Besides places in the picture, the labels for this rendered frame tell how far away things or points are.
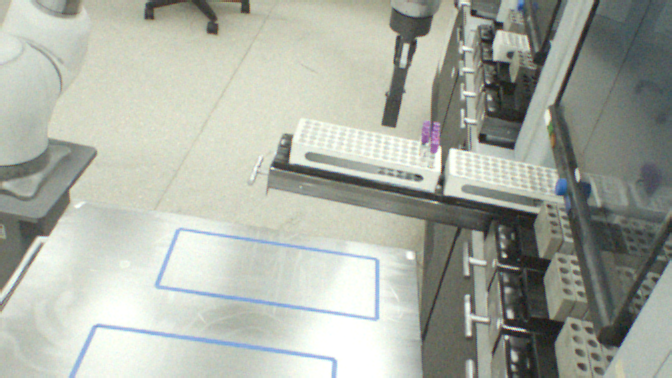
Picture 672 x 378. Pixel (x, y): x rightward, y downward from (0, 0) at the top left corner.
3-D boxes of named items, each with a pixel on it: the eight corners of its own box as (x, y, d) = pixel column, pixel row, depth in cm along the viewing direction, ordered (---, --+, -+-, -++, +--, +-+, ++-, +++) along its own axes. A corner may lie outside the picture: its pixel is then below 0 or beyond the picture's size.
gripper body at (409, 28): (393, -3, 127) (384, 44, 132) (390, 13, 120) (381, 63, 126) (434, 4, 127) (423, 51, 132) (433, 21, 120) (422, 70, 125)
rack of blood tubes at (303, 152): (434, 170, 148) (441, 146, 144) (433, 197, 140) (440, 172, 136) (296, 142, 148) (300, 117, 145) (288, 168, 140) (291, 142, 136)
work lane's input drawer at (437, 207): (585, 223, 153) (601, 190, 147) (596, 265, 141) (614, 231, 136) (259, 156, 154) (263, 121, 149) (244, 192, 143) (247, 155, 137)
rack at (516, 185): (582, 201, 147) (593, 177, 143) (589, 230, 139) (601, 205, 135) (442, 172, 148) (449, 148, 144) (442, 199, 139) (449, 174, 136)
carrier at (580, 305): (576, 330, 113) (590, 304, 109) (563, 327, 113) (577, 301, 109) (567, 282, 122) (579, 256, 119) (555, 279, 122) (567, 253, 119)
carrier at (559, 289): (563, 328, 113) (576, 301, 109) (550, 325, 113) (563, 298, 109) (554, 279, 122) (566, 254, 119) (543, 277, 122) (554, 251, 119)
